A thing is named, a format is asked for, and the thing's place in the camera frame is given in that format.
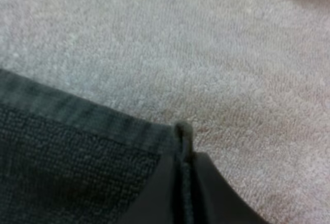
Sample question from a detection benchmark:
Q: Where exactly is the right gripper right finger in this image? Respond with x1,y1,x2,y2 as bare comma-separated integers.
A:
192,151,270,224

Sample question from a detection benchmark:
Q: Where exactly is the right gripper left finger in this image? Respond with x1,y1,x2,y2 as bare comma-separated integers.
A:
117,154,184,224

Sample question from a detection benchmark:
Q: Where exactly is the dark grey-green towel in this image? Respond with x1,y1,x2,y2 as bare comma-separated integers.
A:
0,69,194,224

